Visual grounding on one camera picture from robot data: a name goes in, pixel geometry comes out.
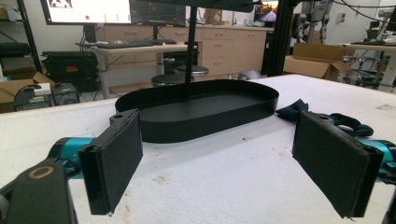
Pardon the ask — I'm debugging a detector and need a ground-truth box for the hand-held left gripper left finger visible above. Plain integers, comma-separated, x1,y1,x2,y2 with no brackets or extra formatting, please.
78,108,144,217

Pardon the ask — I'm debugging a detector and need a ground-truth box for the grey electronic device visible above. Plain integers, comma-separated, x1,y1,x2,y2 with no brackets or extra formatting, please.
13,81,80,112

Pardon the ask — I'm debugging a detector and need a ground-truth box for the black oval tray stand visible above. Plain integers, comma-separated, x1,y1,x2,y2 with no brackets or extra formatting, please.
114,0,280,145

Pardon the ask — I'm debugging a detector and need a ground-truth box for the open cardboard box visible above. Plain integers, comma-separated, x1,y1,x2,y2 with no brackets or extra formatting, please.
282,42,356,82
0,71,56,114

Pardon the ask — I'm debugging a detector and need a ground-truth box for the white-screen computer monitor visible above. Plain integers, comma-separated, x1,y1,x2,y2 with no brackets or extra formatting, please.
39,0,133,26

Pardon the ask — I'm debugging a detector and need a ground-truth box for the light wooden desk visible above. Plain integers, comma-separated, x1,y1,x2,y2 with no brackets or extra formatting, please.
75,42,198,100

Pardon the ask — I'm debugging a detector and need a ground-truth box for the black equipment case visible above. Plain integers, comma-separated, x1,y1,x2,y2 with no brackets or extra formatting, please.
41,50,100,93

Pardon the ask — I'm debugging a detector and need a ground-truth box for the dark-screen computer monitor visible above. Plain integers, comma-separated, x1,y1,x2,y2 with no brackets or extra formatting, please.
129,0,188,28

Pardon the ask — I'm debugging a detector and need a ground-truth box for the monitor with sunset picture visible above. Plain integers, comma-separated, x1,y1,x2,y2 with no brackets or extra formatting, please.
253,0,280,23

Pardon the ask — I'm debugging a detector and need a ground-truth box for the wooden cabinet with drawers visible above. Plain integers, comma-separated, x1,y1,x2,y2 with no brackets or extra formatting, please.
96,23,275,82

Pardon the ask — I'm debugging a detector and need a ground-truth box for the black keyboard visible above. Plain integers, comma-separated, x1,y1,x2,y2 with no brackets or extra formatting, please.
92,38,178,50

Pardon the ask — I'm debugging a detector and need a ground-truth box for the black metal frame post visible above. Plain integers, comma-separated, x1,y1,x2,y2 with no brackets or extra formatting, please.
267,0,301,77

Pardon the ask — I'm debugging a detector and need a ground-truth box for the white table with equipment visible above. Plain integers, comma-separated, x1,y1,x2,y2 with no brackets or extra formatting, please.
335,42,396,93

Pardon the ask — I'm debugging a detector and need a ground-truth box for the dark blue cloth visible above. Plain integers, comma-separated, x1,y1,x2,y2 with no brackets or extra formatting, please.
276,98,375,138

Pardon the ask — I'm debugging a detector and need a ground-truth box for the black round stool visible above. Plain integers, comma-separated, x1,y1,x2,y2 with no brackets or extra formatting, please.
174,64,210,77
150,73,194,88

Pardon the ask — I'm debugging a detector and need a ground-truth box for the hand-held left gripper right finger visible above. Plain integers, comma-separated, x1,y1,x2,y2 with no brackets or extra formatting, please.
291,110,385,219

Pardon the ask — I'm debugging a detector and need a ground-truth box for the black metal stand pole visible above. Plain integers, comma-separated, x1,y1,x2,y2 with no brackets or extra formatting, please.
16,0,44,74

